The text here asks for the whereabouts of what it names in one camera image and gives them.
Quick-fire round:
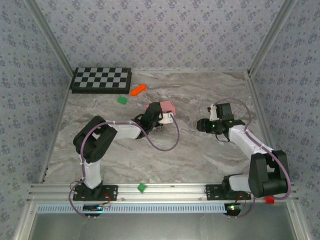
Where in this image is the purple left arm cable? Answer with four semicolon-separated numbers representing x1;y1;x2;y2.
67;113;181;221

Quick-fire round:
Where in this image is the slotted blue-grey cable duct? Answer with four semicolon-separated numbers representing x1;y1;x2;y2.
36;202;227;215

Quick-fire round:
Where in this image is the wide aluminium mounting rail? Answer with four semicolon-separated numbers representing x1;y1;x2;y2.
26;182;300;204

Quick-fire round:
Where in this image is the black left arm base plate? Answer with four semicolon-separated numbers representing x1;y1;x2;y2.
72;184;119;202

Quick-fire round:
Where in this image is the orange toy brick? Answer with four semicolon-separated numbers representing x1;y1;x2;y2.
129;83;148;98

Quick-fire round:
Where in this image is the black and grey checkerboard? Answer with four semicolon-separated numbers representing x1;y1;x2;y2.
69;66;133;95

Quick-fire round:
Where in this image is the pink paper box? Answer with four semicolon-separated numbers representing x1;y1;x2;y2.
144;100;176;117

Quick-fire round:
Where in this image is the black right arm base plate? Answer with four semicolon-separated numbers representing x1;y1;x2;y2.
205;184;252;201

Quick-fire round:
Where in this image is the aluminium table side rail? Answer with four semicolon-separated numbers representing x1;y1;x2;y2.
38;74;76;184
245;71;286;183

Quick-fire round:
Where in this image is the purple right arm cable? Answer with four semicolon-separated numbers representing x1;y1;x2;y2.
212;96;293;220

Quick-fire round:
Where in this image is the aluminium frame post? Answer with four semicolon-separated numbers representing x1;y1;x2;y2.
246;0;299;77
23;0;76;78

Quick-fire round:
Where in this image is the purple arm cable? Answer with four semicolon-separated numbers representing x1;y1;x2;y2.
212;96;293;220
67;113;181;221

